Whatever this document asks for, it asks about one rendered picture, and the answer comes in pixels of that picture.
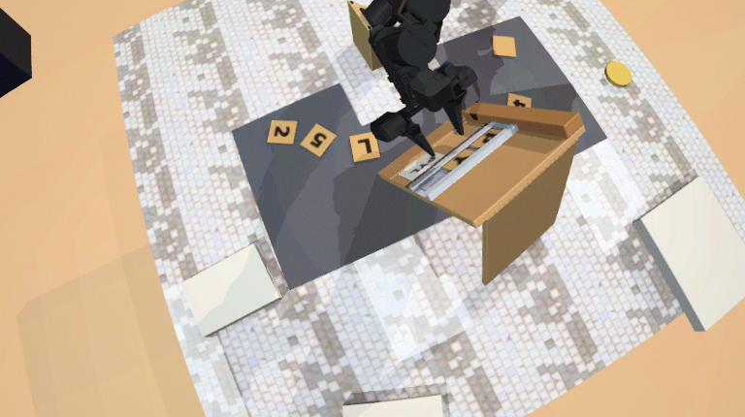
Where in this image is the yellow round disc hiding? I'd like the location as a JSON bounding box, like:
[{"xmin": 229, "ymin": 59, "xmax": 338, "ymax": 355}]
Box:
[{"xmin": 604, "ymin": 61, "xmax": 632, "ymax": 88}]

